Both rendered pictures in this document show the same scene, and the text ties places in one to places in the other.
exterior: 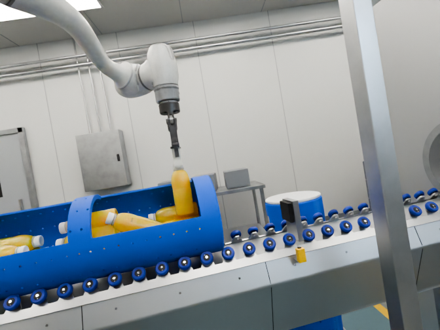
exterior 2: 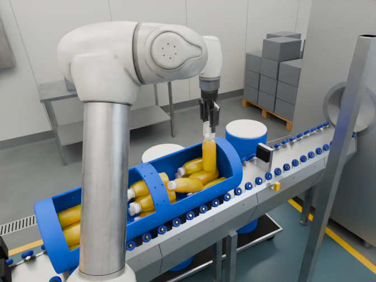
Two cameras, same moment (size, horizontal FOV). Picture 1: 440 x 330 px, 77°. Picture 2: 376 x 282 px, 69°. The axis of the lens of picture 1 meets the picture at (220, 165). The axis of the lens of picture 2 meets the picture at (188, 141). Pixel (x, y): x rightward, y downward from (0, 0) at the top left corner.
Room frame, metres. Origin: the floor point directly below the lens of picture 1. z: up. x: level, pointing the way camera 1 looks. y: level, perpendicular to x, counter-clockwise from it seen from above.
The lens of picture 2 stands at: (0.01, 0.66, 1.90)
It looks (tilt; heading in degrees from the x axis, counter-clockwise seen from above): 29 degrees down; 339
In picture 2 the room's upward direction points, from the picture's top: 3 degrees counter-clockwise
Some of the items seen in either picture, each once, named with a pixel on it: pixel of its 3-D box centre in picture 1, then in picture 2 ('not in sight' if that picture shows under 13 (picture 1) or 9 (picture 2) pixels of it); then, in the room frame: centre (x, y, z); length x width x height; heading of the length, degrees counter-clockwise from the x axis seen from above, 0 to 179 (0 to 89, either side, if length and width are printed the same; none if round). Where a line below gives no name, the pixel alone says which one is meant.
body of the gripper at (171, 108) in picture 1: (170, 115); (209, 98); (1.03, 0.15, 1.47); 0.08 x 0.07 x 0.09; 9
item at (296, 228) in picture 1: (291, 219); (263, 158); (1.10, -0.24, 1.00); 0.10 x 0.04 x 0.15; 10
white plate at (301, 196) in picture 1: (292, 197); (246, 128); (1.43, -0.34, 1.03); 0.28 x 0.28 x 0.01
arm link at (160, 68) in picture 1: (160, 67); (206, 56); (1.03, 0.16, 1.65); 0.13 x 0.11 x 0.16; 56
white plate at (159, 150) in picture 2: not in sight; (165, 155); (1.35, 0.28, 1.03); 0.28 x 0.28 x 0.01
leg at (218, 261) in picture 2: not in sight; (217, 252); (1.12, 0.05, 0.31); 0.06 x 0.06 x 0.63; 10
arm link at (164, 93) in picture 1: (167, 95); (209, 82); (1.03, 0.15, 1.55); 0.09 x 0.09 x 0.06
